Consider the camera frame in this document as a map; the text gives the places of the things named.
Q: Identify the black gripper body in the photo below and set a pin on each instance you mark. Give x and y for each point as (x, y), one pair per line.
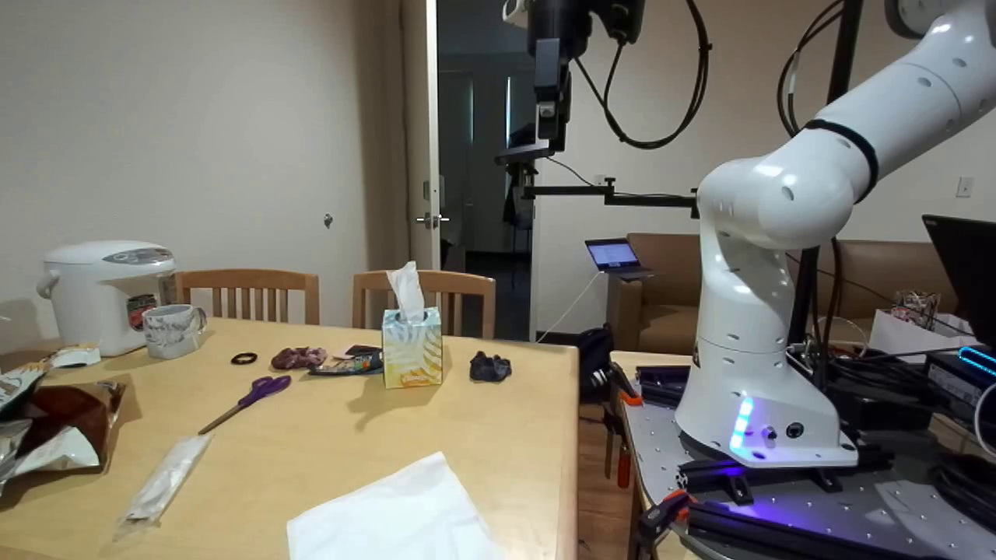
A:
(558, 25)

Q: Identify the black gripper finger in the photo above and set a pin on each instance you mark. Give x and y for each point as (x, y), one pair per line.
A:
(560, 109)
(542, 98)

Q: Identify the pastel patterned tissue box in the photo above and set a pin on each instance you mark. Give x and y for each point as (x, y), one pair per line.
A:
(412, 353)

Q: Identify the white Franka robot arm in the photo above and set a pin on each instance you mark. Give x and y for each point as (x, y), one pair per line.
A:
(748, 362)

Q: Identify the small blue screen tablet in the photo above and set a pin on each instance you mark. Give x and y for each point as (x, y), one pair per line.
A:
(610, 253)

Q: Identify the wooden chair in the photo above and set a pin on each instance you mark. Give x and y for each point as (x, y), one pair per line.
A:
(249, 277)
(468, 280)

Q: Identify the brown sofa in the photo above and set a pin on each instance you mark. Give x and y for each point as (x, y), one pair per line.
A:
(665, 298)

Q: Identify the black scrunchie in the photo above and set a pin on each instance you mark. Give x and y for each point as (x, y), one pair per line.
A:
(490, 369)

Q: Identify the black plastic tray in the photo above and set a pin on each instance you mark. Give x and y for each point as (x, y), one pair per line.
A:
(665, 386)

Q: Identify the orange black clamp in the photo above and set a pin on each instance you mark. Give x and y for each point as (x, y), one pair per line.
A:
(624, 413)
(665, 513)

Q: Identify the dark teal wrapper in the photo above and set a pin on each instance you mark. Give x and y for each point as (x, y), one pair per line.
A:
(344, 366)

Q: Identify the maroon scrunchie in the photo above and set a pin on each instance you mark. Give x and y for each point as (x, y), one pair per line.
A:
(298, 359)

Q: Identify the white papers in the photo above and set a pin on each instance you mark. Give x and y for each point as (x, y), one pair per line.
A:
(902, 337)

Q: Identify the black monitor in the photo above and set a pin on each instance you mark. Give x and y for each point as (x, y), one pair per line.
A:
(970, 269)

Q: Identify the white folded napkin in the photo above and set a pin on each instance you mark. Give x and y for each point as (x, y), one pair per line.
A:
(394, 516)

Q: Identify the white electric water boiler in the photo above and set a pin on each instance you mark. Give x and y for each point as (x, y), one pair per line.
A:
(96, 298)

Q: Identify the clear plastic utensil packet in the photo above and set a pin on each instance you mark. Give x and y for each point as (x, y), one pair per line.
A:
(167, 479)

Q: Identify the small white wrapper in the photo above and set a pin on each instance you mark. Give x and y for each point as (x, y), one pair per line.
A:
(71, 359)

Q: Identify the silver foil snack bag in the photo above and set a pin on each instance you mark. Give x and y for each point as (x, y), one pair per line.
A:
(16, 384)

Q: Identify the crumpled silver white bag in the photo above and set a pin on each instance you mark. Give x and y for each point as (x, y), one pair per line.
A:
(56, 451)

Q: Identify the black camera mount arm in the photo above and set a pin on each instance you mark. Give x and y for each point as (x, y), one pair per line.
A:
(642, 197)

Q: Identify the small black wall hook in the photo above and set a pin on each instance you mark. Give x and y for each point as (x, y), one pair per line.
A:
(327, 218)

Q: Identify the white wall outlet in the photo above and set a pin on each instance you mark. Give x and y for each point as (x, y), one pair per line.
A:
(963, 188)

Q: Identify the grey metal base plate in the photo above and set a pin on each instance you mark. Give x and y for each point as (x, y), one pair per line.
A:
(828, 513)

